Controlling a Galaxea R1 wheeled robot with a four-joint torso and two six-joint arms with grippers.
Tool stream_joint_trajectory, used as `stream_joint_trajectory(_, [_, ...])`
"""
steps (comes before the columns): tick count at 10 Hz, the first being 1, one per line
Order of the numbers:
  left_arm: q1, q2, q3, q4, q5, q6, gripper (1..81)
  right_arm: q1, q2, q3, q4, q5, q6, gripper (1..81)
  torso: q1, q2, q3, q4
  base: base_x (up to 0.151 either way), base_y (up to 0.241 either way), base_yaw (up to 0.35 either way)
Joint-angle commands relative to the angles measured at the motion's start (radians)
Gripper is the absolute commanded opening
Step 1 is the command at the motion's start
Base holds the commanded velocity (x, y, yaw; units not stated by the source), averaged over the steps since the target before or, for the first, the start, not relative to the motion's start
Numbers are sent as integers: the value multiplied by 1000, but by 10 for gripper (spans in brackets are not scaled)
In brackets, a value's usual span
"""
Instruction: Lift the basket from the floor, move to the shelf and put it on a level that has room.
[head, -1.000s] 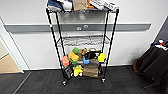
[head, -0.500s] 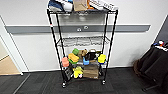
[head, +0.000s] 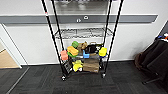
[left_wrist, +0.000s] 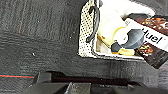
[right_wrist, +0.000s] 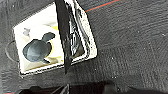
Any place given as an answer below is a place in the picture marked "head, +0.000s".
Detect brown plush toy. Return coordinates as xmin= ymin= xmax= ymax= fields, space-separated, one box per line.
xmin=78 ymin=41 xmax=89 ymax=51

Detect small blue toy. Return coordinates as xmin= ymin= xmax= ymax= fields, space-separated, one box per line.
xmin=82 ymin=51 xmax=91 ymax=60

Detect green toy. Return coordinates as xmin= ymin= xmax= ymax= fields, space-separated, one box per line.
xmin=71 ymin=40 xmax=80 ymax=49

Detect orange toy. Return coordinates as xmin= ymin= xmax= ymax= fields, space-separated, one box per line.
xmin=66 ymin=45 xmax=80 ymax=57

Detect yellow-green toy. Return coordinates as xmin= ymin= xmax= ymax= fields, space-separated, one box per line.
xmin=98 ymin=46 xmax=109 ymax=58

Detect yellow toy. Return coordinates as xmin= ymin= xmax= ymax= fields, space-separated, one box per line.
xmin=72 ymin=59 xmax=85 ymax=73

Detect salmon pink toy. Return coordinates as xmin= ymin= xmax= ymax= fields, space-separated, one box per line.
xmin=59 ymin=49 xmax=70 ymax=62

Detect black bag with white label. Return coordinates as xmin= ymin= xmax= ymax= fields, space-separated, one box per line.
xmin=62 ymin=59 xmax=74 ymax=75

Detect black chair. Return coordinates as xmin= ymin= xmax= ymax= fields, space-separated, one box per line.
xmin=134 ymin=33 xmax=168 ymax=85

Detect small white item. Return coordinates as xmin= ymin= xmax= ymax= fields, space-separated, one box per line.
xmin=159 ymin=33 xmax=168 ymax=41

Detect small grey wall socket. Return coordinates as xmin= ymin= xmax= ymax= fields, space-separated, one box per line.
xmin=83 ymin=15 xmax=90 ymax=21
xmin=76 ymin=18 xmax=82 ymax=24

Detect black wire shelf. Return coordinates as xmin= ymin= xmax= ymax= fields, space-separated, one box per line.
xmin=40 ymin=0 xmax=125 ymax=81

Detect long grey wall band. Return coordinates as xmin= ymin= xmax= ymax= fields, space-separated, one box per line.
xmin=0 ymin=13 xmax=159 ymax=25

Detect white door frame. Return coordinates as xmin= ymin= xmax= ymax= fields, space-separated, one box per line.
xmin=0 ymin=23 xmax=24 ymax=70

